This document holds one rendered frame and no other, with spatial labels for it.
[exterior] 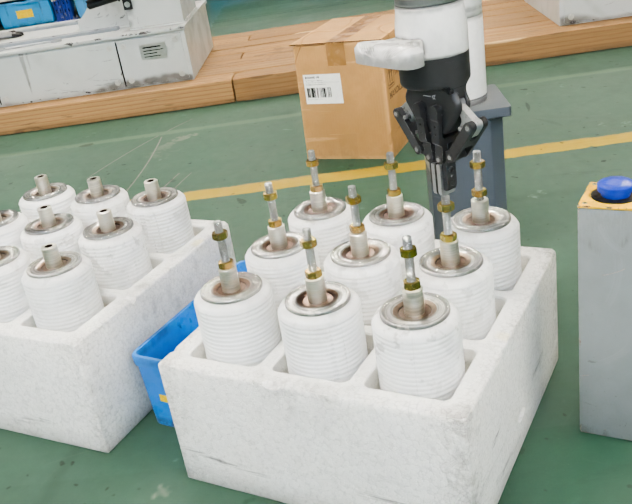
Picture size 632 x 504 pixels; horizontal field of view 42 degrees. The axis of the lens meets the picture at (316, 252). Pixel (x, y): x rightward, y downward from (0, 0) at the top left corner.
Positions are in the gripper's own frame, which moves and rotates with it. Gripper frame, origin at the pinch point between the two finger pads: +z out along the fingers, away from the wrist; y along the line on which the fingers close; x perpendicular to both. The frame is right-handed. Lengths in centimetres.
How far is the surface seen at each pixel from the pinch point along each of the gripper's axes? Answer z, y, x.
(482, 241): 11.5, 2.1, -7.5
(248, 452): 28.9, 9.8, 26.2
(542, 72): 35, 106, -142
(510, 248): 13.4, 0.6, -10.8
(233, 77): 27, 184, -76
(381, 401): 18.0, -6.6, 17.4
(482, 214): 9.4, 4.5, -10.2
